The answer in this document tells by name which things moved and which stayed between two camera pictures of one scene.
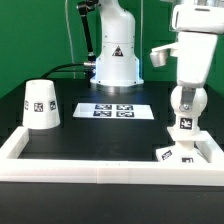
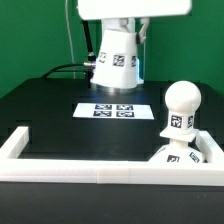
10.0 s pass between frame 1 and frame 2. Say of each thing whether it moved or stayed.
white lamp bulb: moved
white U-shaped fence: stayed
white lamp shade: moved
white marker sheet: stayed
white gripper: moved
